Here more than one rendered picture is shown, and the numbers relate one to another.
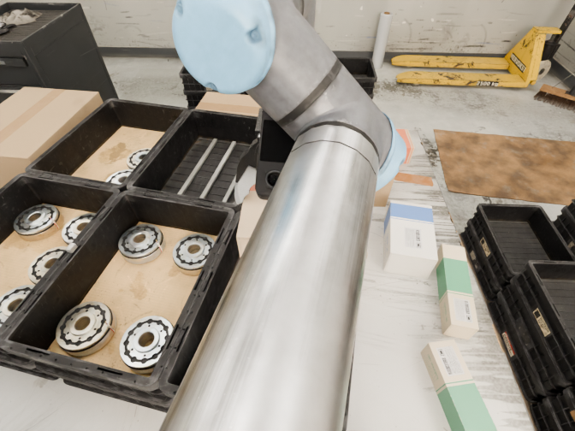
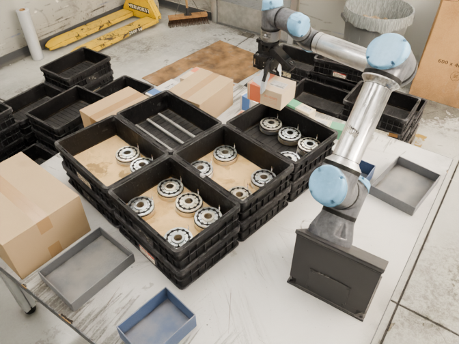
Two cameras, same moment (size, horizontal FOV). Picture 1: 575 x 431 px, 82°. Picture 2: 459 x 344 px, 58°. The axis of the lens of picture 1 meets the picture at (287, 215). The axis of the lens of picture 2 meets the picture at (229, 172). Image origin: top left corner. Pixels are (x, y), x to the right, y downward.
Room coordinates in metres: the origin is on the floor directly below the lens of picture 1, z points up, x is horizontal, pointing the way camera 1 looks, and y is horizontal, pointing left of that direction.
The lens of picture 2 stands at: (-0.28, 1.38, 2.00)
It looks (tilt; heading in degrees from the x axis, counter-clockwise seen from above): 42 degrees down; 302
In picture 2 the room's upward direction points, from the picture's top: straight up
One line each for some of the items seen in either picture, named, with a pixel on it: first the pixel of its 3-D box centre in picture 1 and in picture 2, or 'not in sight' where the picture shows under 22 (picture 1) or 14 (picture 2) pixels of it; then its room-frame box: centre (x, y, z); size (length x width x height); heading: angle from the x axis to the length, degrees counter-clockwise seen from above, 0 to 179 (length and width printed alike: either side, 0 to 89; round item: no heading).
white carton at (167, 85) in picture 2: not in sight; (167, 96); (1.08, -0.14, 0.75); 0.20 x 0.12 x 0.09; 82
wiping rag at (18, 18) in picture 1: (19, 15); not in sight; (2.07, 1.51, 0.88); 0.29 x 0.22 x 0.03; 177
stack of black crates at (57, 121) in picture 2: not in sight; (76, 134); (1.69, 0.07, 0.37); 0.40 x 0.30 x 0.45; 87
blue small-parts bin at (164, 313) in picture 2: not in sight; (157, 325); (0.26, 0.94, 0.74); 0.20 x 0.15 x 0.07; 78
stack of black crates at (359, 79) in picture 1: (338, 100); (82, 89); (2.07, -0.34, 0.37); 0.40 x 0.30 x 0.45; 88
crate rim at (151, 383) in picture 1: (136, 269); (232, 161); (0.37, 0.31, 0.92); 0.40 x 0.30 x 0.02; 167
